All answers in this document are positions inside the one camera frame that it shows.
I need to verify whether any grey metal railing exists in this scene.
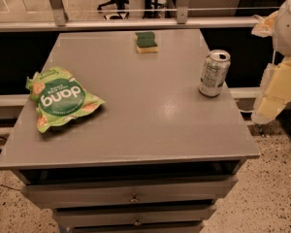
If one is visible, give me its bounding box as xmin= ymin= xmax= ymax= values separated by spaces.
xmin=0 ymin=0 xmax=291 ymax=33

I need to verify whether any green rice chip bag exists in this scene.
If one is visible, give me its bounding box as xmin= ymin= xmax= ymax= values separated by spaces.
xmin=26 ymin=67 xmax=105 ymax=133

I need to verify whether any grey drawer cabinet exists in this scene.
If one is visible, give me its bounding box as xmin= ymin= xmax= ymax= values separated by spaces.
xmin=0 ymin=29 xmax=258 ymax=233

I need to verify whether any middle grey drawer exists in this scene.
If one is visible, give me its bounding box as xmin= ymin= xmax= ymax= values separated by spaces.
xmin=53 ymin=205 xmax=216 ymax=227

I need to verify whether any silver 7up soda can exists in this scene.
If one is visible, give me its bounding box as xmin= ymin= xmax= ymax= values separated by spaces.
xmin=199 ymin=50 xmax=231 ymax=97

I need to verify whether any grey drawer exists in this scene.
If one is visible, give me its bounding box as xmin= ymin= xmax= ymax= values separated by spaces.
xmin=53 ymin=205 xmax=216 ymax=227
xmin=21 ymin=175 xmax=238 ymax=209

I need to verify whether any top grey drawer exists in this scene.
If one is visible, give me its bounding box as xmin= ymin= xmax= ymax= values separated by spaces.
xmin=21 ymin=175 xmax=238 ymax=209

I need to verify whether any green and yellow sponge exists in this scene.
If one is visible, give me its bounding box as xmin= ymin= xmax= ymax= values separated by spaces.
xmin=135 ymin=31 xmax=158 ymax=53

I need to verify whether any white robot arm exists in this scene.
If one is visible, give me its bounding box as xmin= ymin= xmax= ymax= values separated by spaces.
xmin=251 ymin=0 xmax=291 ymax=124

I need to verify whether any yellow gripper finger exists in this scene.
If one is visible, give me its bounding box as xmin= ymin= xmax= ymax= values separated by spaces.
xmin=251 ymin=57 xmax=291 ymax=124
xmin=251 ymin=11 xmax=278 ymax=38

